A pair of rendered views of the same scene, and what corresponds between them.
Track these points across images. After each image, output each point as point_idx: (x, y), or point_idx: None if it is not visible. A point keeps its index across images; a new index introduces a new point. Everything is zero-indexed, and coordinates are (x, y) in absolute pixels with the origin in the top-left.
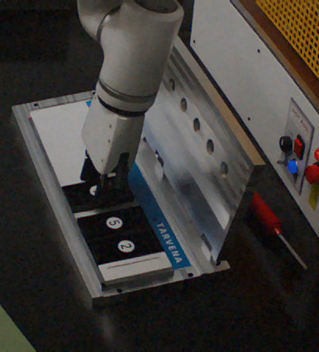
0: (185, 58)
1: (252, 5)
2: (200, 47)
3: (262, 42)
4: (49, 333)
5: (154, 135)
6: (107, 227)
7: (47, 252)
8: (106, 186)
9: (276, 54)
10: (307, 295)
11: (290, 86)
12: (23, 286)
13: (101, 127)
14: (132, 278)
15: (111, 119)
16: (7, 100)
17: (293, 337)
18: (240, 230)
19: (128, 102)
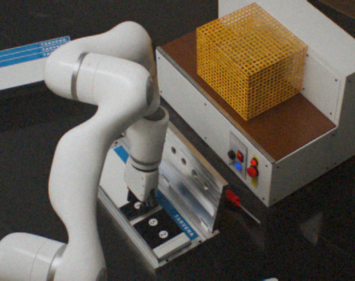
0: (169, 127)
1: (195, 73)
2: (166, 96)
3: (206, 100)
4: None
5: (159, 166)
6: (150, 225)
7: (122, 247)
8: (145, 205)
9: (216, 107)
10: (264, 237)
11: (228, 124)
12: (115, 271)
13: (137, 178)
14: (172, 252)
15: (142, 174)
16: None
17: (263, 263)
18: None
19: (150, 166)
